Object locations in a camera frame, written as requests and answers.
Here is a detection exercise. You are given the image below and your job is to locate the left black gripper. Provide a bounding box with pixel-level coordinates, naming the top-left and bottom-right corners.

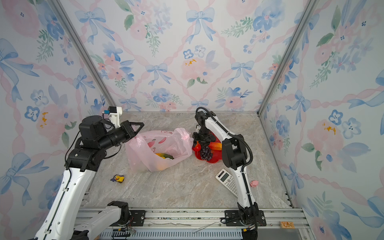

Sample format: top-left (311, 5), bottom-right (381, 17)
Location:
top-left (98, 121), bottom-right (145, 153)

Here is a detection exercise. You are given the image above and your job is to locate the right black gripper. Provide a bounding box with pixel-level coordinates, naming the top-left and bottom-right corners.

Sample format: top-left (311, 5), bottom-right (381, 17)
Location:
top-left (191, 129), bottom-right (210, 148)

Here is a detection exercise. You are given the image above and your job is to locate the orange red chili pepper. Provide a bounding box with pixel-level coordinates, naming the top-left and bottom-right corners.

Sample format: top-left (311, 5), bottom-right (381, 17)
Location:
top-left (209, 142), bottom-right (222, 151)

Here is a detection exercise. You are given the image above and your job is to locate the pink plastic bag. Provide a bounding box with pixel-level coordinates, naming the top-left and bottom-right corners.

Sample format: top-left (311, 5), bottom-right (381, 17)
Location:
top-left (125, 128), bottom-right (194, 173)

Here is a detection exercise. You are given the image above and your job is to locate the green yellow cucumber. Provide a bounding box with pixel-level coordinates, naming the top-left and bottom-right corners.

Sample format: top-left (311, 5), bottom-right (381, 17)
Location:
top-left (156, 153), bottom-right (174, 160)

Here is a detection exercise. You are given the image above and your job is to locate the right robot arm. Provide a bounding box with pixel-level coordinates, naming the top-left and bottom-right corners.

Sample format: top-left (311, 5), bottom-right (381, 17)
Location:
top-left (193, 107), bottom-right (259, 226)

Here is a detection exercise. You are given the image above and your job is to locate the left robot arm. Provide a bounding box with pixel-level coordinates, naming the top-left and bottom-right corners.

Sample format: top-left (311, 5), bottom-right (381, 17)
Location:
top-left (35, 116), bottom-right (144, 240)

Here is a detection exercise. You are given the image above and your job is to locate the dark purple grape bunch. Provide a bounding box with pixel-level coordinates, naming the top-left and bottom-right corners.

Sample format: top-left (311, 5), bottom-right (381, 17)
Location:
top-left (200, 145), bottom-right (213, 162)

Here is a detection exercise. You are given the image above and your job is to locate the white scientific calculator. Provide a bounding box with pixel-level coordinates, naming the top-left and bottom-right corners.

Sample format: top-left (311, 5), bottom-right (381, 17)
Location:
top-left (216, 169), bottom-right (238, 197)

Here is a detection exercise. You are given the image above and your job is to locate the small yellow blue toy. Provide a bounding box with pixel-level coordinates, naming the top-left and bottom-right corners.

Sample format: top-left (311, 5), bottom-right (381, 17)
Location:
top-left (111, 175), bottom-right (125, 183)

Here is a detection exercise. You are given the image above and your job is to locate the small pink toy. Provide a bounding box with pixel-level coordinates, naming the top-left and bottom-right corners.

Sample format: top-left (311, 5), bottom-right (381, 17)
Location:
top-left (250, 180), bottom-right (259, 188)

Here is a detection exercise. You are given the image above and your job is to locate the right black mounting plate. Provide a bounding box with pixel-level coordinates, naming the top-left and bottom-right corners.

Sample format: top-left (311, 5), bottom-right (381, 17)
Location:
top-left (222, 210), bottom-right (267, 228)

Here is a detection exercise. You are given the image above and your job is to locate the black mounting plate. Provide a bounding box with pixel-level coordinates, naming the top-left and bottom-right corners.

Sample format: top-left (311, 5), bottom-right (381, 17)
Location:
top-left (127, 210), bottom-right (146, 227)
top-left (222, 210), bottom-right (267, 228)

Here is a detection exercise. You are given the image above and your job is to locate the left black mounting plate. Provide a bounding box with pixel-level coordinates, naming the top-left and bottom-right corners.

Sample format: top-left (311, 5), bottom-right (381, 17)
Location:
top-left (127, 210), bottom-right (146, 227)

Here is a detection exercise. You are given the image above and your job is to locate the small wooden block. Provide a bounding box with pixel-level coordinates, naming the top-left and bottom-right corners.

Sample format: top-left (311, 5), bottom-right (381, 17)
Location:
top-left (280, 221), bottom-right (295, 229)

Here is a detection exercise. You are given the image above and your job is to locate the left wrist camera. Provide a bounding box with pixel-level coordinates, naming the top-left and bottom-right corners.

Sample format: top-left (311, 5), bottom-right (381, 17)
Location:
top-left (103, 107), bottom-right (123, 128)

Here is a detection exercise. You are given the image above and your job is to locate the black corrugated cable conduit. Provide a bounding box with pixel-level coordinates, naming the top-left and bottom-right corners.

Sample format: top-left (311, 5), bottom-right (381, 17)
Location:
top-left (194, 106), bottom-right (254, 173)

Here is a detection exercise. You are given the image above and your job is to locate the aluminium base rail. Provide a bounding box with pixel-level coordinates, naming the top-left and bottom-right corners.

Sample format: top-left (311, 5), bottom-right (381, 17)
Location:
top-left (56, 207), bottom-right (316, 240)

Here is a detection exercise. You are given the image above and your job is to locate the left corner aluminium post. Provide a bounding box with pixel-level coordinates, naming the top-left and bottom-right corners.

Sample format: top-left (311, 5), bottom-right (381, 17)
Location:
top-left (48, 0), bottom-right (116, 106)

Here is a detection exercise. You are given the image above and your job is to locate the corner aluminium post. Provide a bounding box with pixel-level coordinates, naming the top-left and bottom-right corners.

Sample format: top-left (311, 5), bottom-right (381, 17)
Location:
top-left (48, 0), bottom-right (116, 106)
top-left (257, 0), bottom-right (319, 117)

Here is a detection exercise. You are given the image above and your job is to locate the right corner aluminium post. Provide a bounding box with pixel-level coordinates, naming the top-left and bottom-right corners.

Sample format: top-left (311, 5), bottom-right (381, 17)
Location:
top-left (257, 0), bottom-right (319, 117)

